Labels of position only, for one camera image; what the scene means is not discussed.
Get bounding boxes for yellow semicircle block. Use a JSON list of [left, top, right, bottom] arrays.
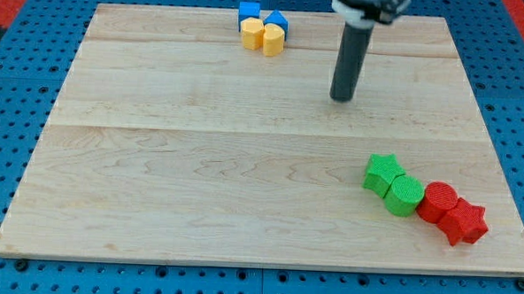
[[263, 23, 286, 57]]

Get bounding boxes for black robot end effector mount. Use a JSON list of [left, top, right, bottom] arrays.
[[331, 0, 412, 27]]

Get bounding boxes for green cylinder block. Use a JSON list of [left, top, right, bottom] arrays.
[[383, 175, 425, 217]]

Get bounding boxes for blue triangular prism block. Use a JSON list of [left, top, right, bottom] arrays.
[[263, 9, 289, 39]]

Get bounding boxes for blue cube block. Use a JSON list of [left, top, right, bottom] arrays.
[[237, 2, 261, 30]]

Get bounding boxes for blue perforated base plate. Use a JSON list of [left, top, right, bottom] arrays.
[[0, 0, 524, 294]]

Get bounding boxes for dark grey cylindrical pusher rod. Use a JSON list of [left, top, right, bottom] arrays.
[[330, 24, 374, 102]]

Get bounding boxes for red cylinder block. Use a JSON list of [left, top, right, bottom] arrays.
[[416, 182, 459, 224]]

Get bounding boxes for light wooden board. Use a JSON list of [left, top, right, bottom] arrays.
[[0, 4, 524, 277]]

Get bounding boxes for green star block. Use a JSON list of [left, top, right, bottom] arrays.
[[362, 154, 406, 198]]

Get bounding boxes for yellow hexagon block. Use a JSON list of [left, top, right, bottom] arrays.
[[240, 17, 265, 50]]

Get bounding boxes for red star block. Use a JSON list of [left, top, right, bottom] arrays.
[[436, 197, 489, 246]]

